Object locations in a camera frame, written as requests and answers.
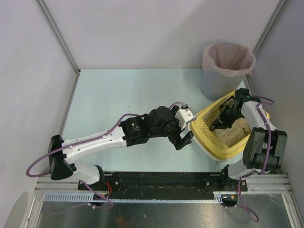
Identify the yellow litter box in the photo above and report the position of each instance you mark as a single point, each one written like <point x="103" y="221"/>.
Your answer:
<point x="208" y="141"/>

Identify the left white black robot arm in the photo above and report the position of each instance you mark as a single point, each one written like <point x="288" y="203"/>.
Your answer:
<point x="66" y="155"/>

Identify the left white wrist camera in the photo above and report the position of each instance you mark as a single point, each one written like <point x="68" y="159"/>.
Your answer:
<point x="185" y="116"/>

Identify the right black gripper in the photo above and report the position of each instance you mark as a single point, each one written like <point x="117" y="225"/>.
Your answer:
<point x="228" y="112"/>

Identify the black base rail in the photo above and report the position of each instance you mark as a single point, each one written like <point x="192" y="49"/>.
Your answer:
<point x="167" y="185"/>

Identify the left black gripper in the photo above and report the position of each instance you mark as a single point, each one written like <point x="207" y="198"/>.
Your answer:
<point x="177" y="139"/>

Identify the black litter scoop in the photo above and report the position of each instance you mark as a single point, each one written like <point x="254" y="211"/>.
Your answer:
<point x="229" y="102"/>

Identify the beige cat litter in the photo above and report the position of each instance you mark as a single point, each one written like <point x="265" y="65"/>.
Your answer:
<point x="230" y="136"/>

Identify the grey trash bin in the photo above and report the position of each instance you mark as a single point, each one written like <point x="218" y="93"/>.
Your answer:
<point x="214" y="85"/>

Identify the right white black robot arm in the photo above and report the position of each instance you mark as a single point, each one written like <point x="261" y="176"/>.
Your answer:
<point x="263" y="149"/>

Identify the pink bin liner bag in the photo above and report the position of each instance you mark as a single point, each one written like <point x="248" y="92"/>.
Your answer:
<point x="228" y="59"/>

